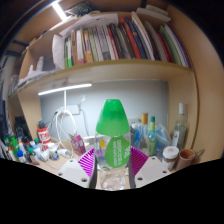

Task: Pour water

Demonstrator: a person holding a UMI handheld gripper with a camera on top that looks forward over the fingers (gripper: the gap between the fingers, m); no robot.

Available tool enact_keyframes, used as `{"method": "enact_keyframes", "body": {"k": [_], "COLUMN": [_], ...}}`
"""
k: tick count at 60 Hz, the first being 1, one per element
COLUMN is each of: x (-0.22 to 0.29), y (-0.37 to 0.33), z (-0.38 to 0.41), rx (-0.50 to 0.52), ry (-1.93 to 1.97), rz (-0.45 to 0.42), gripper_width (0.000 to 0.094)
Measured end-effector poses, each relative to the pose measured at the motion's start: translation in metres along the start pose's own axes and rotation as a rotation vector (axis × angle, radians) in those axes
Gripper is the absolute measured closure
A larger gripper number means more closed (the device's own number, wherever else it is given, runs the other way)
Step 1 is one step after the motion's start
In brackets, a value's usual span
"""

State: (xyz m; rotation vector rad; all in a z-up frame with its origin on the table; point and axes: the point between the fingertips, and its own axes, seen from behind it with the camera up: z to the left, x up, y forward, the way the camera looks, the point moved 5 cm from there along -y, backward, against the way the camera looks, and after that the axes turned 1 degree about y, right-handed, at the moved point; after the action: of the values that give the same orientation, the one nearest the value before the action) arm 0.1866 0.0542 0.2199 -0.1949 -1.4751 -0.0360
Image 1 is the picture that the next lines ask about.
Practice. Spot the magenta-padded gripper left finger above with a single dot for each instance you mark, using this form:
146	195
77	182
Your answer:
76	173

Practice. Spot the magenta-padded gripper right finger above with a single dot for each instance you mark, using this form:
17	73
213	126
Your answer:
150	170

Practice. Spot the clear bottle with green cap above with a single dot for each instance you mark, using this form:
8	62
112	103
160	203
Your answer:
112	133

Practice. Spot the white-lidded brown jar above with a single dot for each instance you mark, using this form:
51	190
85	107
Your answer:
170	158

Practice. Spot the magenta snack pouch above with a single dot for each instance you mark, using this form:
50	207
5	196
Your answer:
77	144

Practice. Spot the green-capped slim bottle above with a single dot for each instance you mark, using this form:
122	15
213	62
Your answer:
152	136

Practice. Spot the brown cup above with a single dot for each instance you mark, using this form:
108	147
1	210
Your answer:
185	160

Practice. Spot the yellow-capped bottle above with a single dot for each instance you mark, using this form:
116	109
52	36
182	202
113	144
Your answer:
144	131

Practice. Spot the red and white canister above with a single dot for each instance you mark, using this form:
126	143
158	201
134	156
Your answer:
43	135

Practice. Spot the clear glass bottle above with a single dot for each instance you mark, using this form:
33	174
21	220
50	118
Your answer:
180	130

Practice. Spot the white light bar desk lamp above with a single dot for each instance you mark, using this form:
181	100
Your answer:
63	89

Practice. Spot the ceiling light tube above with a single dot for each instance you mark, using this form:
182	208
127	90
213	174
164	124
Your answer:
59	11

